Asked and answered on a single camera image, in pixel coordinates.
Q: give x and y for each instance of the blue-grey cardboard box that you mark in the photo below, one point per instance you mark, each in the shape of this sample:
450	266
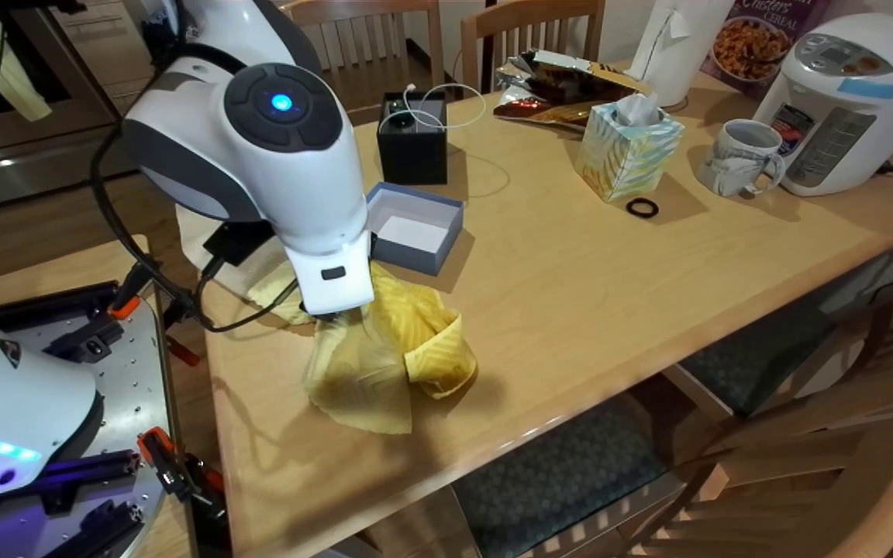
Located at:
410	234

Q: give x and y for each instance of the yellow ribbed towel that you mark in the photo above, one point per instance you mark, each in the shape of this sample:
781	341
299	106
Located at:
384	362

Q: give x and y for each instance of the black box with pens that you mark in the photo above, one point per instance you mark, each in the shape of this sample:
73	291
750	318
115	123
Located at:
414	157

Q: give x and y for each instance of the striped tissue box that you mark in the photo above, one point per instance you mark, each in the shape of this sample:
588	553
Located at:
627	149

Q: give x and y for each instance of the brown snack packet pile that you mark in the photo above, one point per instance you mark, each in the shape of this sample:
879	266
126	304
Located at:
571	88

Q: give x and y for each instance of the wooden chair green seat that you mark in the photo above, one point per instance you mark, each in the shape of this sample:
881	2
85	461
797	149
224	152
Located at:
777	353
571	476

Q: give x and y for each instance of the wooden slat-back chair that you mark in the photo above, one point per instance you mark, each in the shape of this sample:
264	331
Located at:
362	15
539	18

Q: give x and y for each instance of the white ceramic mug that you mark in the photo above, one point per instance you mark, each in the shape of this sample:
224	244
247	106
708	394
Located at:
746	149

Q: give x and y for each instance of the black clamp orange jaw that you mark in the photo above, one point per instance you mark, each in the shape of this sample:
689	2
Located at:
172	465

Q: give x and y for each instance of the black clamp orange trigger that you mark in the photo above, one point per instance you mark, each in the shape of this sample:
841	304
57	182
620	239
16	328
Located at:
107	328

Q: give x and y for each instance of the purple cereal box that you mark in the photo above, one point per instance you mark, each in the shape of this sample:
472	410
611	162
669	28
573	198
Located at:
757	49

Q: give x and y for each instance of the white electric water boiler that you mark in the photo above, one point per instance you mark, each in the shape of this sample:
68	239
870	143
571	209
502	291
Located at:
851	104

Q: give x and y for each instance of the pale yellow paper sheet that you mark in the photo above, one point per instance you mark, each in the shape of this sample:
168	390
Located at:
2	62

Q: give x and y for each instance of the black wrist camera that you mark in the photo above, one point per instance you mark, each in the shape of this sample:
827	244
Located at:
234	244

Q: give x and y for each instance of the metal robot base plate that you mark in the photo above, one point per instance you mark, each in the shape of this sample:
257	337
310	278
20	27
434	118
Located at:
126	393

